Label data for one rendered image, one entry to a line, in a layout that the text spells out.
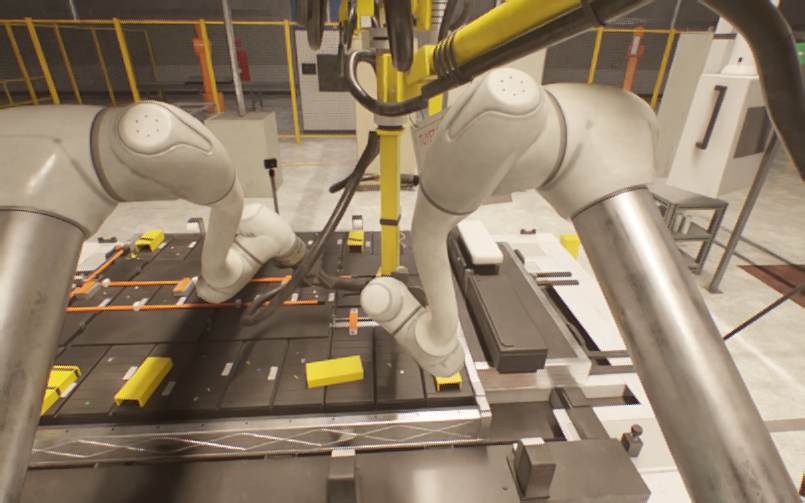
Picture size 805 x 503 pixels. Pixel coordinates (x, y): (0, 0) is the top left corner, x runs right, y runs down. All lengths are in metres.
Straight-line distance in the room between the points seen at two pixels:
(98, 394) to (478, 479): 1.08
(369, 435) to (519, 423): 0.55
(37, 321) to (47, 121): 0.25
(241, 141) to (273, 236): 4.57
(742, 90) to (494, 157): 3.17
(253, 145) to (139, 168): 5.05
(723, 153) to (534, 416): 2.59
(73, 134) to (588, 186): 0.64
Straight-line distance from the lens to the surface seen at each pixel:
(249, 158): 5.70
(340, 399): 1.22
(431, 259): 0.70
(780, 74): 0.61
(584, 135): 0.55
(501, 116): 0.46
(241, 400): 1.28
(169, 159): 0.59
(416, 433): 1.22
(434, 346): 0.90
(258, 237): 1.13
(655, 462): 1.49
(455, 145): 0.49
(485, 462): 1.27
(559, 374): 1.46
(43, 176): 0.65
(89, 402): 1.47
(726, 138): 3.62
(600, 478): 1.33
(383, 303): 0.90
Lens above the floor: 1.90
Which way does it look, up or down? 27 degrees down
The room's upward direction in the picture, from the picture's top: 1 degrees clockwise
